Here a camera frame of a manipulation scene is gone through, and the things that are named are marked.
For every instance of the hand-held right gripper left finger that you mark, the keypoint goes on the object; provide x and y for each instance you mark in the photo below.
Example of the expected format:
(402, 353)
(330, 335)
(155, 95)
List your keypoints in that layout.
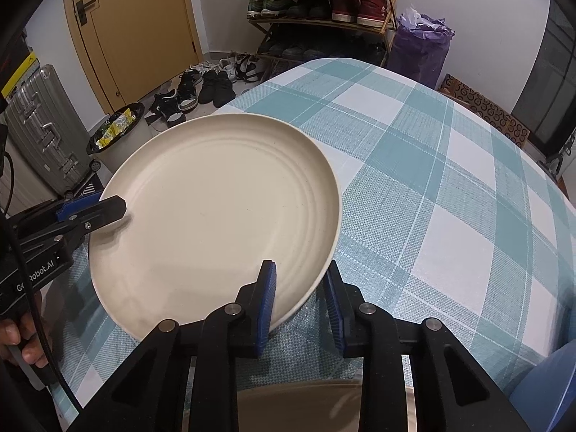
(267, 306)

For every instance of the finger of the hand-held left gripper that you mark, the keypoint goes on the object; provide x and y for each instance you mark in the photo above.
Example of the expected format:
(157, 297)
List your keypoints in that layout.
(105, 211)
(74, 207)

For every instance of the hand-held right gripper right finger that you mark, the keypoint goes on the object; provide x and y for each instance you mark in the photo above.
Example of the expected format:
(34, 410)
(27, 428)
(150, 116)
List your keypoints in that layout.
(335, 310)

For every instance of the cream plate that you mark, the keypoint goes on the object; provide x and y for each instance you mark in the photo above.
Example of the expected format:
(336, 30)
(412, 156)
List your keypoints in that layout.
(216, 216)
(297, 405)

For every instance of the blue bowl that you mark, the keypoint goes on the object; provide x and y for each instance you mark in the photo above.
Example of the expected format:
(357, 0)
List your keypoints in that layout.
(549, 396)

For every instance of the person's left hand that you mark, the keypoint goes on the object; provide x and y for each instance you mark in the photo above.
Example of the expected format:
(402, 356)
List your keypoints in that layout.
(9, 333)

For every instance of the trash bin with yellow wrappers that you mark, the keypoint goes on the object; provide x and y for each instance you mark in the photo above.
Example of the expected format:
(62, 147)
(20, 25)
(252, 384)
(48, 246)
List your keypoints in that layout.
(112, 130)

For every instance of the silver suitcase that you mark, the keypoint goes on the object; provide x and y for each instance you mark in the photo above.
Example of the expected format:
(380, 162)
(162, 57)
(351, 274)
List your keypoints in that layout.
(40, 130)

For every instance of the stack of shoe boxes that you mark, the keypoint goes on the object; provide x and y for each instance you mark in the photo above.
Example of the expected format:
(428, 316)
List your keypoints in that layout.
(18, 76)

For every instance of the dark shoes and sandals pile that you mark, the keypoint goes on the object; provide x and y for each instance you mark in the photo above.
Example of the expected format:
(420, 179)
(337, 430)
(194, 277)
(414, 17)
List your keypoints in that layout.
(216, 85)

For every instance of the wooden door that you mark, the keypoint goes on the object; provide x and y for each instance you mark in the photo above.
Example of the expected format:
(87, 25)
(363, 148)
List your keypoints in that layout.
(135, 31)

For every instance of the patterned cardboard box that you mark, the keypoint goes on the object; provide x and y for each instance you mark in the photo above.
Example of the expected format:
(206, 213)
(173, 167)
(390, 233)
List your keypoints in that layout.
(486, 108)

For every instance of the stick vacuum cleaner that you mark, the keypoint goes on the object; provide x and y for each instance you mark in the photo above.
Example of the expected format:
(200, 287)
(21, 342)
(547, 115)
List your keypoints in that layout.
(562, 157)

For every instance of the purple plastic bag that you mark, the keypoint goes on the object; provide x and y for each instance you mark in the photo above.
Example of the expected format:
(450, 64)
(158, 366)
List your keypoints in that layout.
(418, 49)

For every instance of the black framed glass door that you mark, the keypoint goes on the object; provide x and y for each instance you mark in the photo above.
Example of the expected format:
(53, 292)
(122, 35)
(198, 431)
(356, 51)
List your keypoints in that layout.
(549, 76)

